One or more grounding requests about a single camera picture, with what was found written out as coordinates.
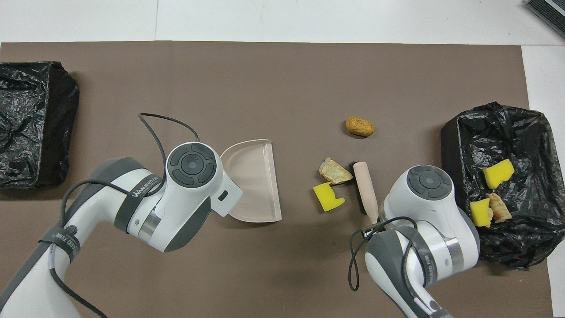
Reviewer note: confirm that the small toy croissant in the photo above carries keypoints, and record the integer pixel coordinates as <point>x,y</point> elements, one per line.
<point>499,206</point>

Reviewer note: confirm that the pale bread chunk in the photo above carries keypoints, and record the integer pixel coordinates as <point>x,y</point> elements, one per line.
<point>335,172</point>

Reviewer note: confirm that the wedge yellow sponge piece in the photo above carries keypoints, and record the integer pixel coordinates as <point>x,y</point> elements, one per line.
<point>480,213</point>

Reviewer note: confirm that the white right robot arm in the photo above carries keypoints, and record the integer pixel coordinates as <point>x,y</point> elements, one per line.
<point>430,181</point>

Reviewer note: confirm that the beige hand brush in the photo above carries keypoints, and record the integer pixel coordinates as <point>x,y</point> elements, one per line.
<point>366,185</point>

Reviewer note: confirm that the dark grey ribbed object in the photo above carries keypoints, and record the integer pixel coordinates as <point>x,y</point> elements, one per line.
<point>547,15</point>

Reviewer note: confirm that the brown table mat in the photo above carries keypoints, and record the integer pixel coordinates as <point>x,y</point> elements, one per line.
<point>265,88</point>

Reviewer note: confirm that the large yellow sponge piece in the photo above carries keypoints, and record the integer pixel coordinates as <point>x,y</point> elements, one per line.
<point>498,174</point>

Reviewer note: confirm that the beige plastic dustpan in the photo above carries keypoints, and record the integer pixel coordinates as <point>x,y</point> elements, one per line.
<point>256,185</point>

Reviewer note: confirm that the brown bread roll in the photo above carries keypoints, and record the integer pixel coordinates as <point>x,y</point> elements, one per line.
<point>359,126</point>

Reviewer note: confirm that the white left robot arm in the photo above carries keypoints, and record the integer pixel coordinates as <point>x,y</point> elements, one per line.
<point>185,194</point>

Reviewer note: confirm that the black bag-lined bin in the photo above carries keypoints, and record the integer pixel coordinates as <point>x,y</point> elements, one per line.
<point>31,128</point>
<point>468,145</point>

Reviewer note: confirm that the notched yellow sponge piece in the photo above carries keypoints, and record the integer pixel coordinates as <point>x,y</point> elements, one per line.
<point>326,198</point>

